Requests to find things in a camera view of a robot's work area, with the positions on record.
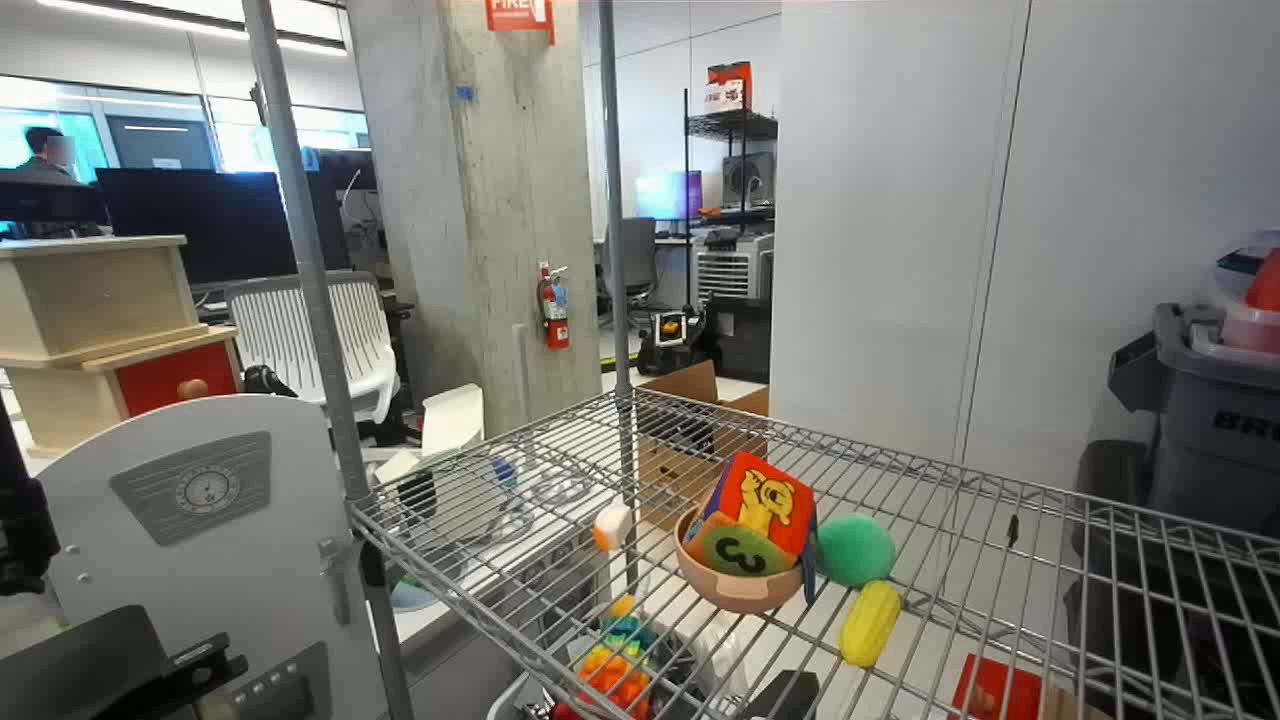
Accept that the small yellow screen device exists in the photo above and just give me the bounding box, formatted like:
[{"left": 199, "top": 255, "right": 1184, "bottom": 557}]
[{"left": 647, "top": 307, "right": 692, "bottom": 351}]

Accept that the open cardboard box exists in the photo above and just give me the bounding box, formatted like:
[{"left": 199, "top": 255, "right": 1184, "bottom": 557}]
[{"left": 635, "top": 357, "right": 773, "bottom": 538}]

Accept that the red fire extinguisher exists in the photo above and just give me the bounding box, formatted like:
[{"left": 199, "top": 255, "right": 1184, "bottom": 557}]
[{"left": 532, "top": 261, "right": 574, "bottom": 357}]

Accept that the black storage rack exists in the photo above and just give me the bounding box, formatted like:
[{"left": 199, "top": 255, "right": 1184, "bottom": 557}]
[{"left": 674, "top": 88, "right": 779, "bottom": 386}]

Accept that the orange and white cup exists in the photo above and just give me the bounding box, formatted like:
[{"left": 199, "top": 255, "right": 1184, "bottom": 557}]
[{"left": 587, "top": 499, "right": 635, "bottom": 560}]

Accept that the colourful soft picture cube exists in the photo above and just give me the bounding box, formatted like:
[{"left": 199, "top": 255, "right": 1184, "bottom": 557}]
[{"left": 688, "top": 449, "right": 819, "bottom": 585}]

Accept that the white floor box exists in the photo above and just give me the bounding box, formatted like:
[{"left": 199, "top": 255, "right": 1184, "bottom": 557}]
[{"left": 420, "top": 380, "right": 488, "bottom": 455}]

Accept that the tan wooden bowl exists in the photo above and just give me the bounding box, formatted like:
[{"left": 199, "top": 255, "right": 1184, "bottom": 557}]
[{"left": 673, "top": 499, "right": 809, "bottom": 615}]

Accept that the green fuzzy ball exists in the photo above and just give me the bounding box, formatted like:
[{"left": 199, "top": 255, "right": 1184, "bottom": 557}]
[{"left": 811, "top": 514, "right": 900, "bottom": 591}]

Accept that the red box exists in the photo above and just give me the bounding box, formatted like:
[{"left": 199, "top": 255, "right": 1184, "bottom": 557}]
[{"left": 704, "top": 62, "right": 756, "bottom": 117}]

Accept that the yellow toy corn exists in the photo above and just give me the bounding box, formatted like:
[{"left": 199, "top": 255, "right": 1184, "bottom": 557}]
[{"left": 834, "top": 577, "right": 908, "bottom": 673}]

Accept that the white mesh chair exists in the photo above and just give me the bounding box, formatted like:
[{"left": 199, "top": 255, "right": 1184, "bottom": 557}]
[{"left": 226, "top": 276, "right": 405, "bottom": 428}]

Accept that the large black monitor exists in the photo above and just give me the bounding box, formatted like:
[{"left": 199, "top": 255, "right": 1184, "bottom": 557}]
[{"left": 91, "top": 163, "right": 301, "bottom": 287}]

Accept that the red flat packet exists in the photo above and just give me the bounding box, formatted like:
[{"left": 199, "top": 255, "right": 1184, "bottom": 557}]
[{"left": 948, "top": 654, "right": 1049, "bottom": 720}]

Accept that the white panel with grey plate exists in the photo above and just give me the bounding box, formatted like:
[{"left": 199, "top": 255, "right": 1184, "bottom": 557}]
[{"left": 34, "top": 392, "right": 390, "bottom": 720}]

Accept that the wooden toy cabinet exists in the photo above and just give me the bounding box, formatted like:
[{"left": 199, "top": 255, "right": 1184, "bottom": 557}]
[{"left": 0, "top": 233, "right": 247, "bottom": 455}]

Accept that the grey trash bin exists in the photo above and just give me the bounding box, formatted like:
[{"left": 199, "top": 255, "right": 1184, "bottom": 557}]
[{"left": 1070, "top": 300, "right": 1280, "bottom": 538}]

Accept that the small black monitor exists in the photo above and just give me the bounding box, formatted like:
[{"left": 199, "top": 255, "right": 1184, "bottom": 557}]
[{"left": 0, "top": 176, "right": 113, "bottom": 242}]

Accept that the seated person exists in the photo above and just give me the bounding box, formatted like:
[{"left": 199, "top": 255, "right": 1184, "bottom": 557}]
[{"left": 3, "top": 123, "right": 82, "bottom": 187}]

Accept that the red wall sign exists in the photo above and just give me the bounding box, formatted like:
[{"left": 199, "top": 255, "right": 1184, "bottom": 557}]
[{"left": 483, "top": 0, "right": 559, "bottom": 40}]

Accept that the metal wire shelf rack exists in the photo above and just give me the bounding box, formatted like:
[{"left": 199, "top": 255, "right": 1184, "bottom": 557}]
[{"left": 241, "top": 0, "right": 1280, "bottom": 720}]

